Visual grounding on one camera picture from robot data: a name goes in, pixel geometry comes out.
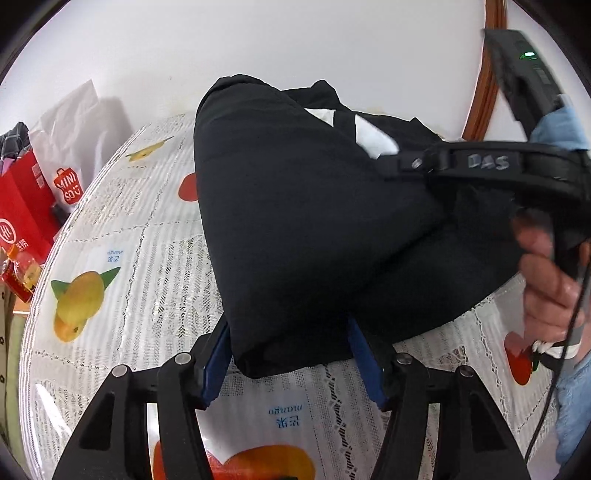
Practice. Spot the red shopping bag white logo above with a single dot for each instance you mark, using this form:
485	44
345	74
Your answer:
44	184

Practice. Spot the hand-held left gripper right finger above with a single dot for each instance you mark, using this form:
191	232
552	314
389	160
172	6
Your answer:
367	369

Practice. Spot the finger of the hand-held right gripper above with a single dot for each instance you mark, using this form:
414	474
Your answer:
461	161

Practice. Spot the large red paper bag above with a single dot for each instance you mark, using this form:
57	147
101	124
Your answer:
18	221

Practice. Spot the fruit print lace tablecloth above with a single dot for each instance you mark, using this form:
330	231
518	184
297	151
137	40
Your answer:
138	277

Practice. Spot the red snack packet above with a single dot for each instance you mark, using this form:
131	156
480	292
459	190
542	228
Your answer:
21	277

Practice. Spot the brown wooden door trim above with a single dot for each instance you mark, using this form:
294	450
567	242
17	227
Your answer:
485	92

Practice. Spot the white plastic bag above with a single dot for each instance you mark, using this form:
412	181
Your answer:
78	120

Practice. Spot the black cloth garment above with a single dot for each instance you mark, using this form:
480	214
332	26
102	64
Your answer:
300	230

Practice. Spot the person's right hand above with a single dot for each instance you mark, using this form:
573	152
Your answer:
549	300

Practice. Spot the dark plaid cloth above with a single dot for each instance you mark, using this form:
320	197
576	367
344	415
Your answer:
14	143

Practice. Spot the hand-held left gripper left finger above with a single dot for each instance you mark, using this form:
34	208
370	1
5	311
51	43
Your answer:
217	369

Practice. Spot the person's light blue shirt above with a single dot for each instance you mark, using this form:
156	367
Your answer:
561	129

